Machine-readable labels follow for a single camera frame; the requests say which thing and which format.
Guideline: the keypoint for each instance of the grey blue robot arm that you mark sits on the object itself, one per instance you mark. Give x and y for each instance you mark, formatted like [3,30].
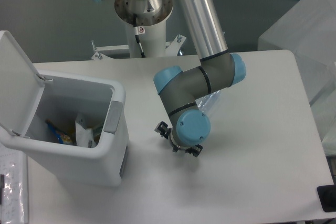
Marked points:
[179,90]

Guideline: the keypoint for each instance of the white pedestal foot frame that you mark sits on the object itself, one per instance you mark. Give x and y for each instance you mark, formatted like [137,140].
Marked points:
[173,48]

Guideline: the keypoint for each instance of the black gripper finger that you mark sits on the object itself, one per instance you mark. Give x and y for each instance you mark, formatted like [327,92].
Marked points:
[194,150]
[163,129]

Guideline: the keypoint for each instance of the black device at edge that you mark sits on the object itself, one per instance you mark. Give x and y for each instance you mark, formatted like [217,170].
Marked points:
[326,195]

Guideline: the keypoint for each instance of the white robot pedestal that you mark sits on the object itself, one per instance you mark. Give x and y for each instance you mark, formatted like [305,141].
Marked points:
[146,41]

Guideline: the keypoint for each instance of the white paper notebook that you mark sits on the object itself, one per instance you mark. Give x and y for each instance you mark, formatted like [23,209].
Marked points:
[14,186]

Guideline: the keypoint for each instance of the white trash can lid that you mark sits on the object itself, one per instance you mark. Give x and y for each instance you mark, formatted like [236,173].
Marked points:
[22,88]

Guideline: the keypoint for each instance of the crushed clear plastic bottle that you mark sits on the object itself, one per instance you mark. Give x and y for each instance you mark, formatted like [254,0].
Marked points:
[207,104]

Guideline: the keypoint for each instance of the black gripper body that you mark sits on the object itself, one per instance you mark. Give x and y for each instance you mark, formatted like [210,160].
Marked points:
[177,147]

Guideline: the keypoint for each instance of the white paper wrapper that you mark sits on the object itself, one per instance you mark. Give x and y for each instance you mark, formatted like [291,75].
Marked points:
[84,137]

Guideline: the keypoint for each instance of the white trash can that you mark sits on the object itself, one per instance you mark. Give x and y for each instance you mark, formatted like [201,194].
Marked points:
[72,125]

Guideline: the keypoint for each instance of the colourful snack wrapper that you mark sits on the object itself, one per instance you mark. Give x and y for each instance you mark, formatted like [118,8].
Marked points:
[62,136]

